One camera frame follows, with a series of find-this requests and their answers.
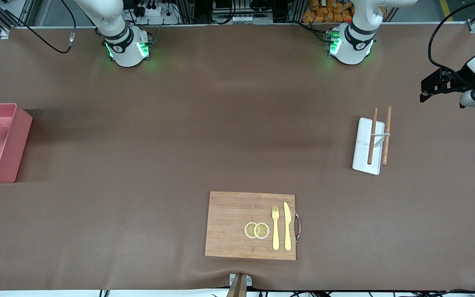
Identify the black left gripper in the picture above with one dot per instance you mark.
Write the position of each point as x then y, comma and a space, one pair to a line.
461, 78

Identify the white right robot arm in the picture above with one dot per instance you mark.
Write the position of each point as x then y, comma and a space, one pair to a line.
122, 45

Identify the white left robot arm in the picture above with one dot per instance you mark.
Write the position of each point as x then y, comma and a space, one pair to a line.
353, 41

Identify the white towel rack base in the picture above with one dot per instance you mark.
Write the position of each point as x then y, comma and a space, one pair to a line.
361, 156

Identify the yellow plastic knife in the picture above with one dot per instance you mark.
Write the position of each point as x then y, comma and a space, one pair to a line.
288, 231

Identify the yellow plastic fork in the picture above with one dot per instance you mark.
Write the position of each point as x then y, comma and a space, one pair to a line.
276, 235

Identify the lemon slice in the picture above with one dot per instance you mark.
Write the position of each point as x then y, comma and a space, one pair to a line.
262, 231
248, 230

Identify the bamboo cutting board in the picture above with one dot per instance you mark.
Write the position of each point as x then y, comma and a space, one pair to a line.
229, 227

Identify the white power strip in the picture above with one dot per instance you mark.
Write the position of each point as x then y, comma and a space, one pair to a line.
155, 10

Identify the metal clamp bracket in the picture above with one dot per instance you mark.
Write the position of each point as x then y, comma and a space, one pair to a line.
239, 284

